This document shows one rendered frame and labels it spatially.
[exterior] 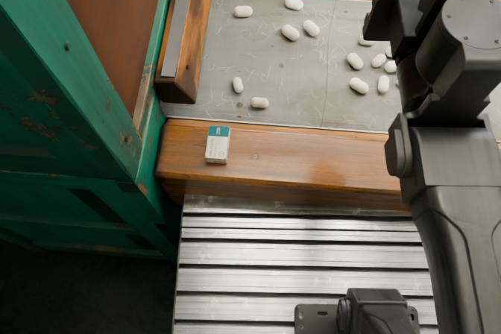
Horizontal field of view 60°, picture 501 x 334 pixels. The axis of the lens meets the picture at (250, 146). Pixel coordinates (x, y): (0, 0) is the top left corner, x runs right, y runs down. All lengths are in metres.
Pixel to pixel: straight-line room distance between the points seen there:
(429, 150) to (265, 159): 0.38
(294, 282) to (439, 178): 0.44
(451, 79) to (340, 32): 0.55
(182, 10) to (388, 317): 0.56
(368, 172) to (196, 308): 0.36
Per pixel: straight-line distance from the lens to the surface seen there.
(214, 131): 0.72
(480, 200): 0.39
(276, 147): 0.73
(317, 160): 0.73
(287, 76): 0.83
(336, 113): 0.80
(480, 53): 0.36
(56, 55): 0.41
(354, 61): 0.84
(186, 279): 0.78
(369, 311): 0.61
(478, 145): 0.41
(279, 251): 0.78
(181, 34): 0.73
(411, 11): 0.46
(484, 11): 0.39
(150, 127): 0.69
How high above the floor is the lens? 1.43
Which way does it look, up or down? 67 degrees down
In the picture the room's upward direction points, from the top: straight up
